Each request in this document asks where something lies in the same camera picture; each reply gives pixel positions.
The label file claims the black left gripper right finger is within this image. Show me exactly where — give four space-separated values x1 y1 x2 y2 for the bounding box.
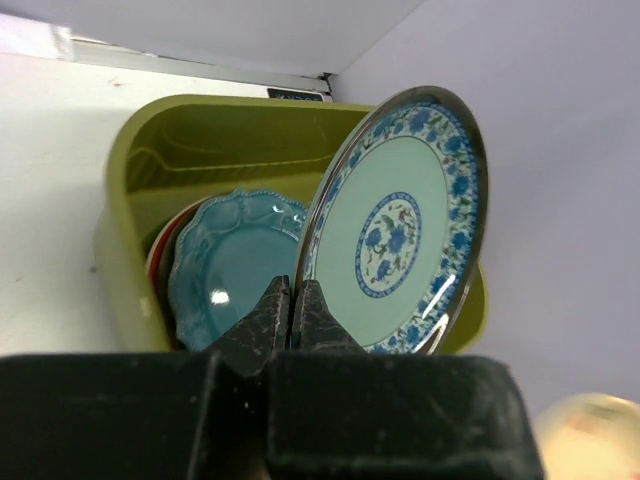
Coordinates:
265 280 544 479

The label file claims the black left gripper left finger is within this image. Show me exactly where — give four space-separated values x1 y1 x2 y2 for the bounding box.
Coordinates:
1 276 290 479

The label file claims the dark red rimmed cream plate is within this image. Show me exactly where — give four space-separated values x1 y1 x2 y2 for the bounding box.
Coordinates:
154 202 201 301

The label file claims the teal scalloped plate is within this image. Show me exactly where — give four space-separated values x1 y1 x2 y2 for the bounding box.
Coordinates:
167 189 307 351

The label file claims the blue patterned small plate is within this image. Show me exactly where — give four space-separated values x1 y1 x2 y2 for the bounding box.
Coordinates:
294 86 489 354

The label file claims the cream plate with calligraphy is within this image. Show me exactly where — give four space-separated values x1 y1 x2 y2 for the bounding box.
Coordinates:
534 393 639 480

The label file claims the red plate with teal flower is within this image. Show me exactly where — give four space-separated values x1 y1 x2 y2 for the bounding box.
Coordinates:
145 226 168 284

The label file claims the olive green plastic bin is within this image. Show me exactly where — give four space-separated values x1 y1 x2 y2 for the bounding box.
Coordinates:
92 93 489 357

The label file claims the dark label sticker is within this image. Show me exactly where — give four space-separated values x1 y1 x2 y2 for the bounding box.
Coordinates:
266 87 333 102

